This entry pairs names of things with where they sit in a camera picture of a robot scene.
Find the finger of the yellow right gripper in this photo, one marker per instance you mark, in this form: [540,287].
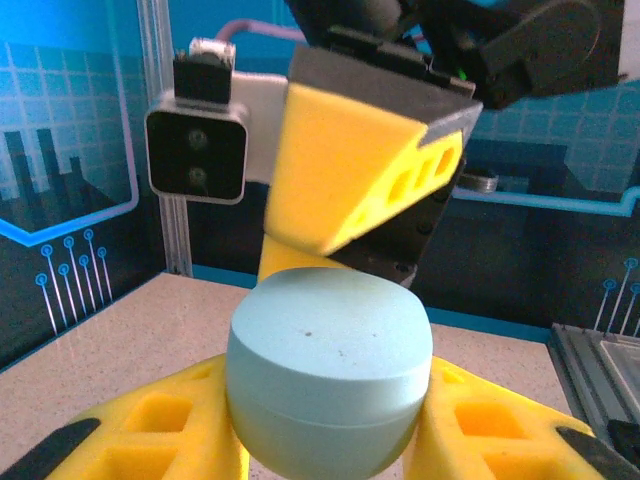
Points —
[280,260]
[340,165]

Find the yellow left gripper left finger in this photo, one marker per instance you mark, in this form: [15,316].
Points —
[150,440]

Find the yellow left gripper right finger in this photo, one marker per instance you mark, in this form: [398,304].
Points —
[500,450]

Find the blue earbud charging case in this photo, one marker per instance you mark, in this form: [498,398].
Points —
[325,360]

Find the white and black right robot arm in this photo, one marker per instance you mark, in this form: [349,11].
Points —
[631,35]

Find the aluminium frame post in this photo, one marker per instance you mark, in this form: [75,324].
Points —
[175,235]

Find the aluminium table side rail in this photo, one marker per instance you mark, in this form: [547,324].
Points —
[590,360]

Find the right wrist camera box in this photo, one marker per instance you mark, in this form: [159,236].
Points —
[195,150]

